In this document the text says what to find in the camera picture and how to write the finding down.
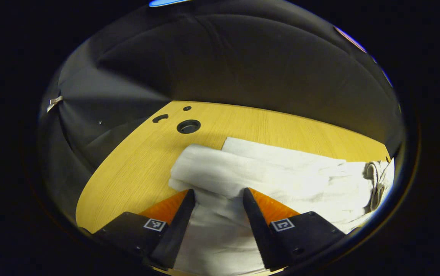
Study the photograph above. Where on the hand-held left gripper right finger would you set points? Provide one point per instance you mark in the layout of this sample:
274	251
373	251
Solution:
260	234

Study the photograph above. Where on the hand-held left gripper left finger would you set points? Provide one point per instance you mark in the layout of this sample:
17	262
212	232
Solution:
175	234

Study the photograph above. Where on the white jeans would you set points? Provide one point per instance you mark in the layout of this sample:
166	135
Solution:
281	172

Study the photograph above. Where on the small metal clip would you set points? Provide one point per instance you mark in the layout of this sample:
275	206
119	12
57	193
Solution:
54	102

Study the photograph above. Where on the black backdrop cloth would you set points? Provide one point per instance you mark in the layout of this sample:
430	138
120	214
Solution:
223	57

